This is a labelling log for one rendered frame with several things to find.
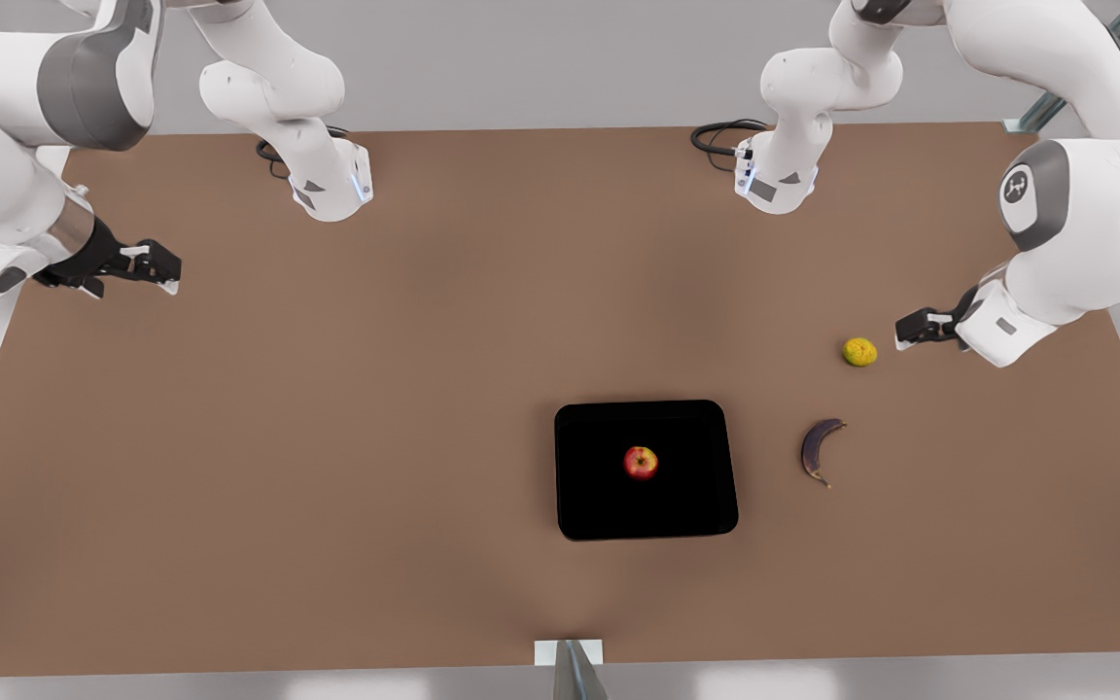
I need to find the silver frame post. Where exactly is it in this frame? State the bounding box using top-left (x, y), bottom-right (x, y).
top-left (533, 638), bottom-right (611, 700)
top-left (1001, 0), bottom-right (1120, 135)

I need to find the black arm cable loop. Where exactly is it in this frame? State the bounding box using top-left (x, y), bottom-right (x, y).
top-left (690, 119), bottom-right (771, 175)
top-left (256, 125), bottom-right (352, 182)

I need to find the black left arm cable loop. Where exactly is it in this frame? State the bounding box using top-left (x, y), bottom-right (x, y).
top-left (690, 119), bottom-right (771, 175)

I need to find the black rectangular tray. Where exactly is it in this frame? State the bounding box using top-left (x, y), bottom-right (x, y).
top-left (554, 400), bottom-right (740, 543)

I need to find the dark overripe banana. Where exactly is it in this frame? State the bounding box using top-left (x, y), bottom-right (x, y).
top-left (800, 418), bottom-right (849, 490)

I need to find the black right arm cable loop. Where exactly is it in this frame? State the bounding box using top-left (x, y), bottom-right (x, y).
top-left (256, 125), bottom-right (352, 182)

